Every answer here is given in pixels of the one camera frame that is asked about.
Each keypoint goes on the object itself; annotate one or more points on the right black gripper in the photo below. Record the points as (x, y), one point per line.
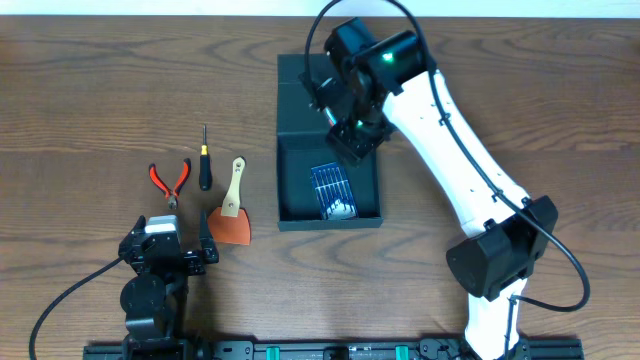
(346, 145)

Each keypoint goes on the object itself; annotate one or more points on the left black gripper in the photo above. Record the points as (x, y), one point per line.
(187, 260)

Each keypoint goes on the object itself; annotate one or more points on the orange scraper wooden handle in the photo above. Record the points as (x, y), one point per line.
(229, 223)

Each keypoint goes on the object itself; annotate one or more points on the black yellow screwdriver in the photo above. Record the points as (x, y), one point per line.
(205, 174)

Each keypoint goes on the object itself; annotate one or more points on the blue drill bit case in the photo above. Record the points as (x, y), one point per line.
(333, 192)

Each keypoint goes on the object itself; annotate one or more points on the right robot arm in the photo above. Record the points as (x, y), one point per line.
(505, 230)

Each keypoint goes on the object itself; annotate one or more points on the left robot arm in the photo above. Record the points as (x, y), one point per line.
(155, 299)

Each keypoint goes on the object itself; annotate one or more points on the black open gift box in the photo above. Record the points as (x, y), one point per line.
(301, 146)

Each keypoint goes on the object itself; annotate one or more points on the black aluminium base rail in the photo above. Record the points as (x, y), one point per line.
(425, 349)

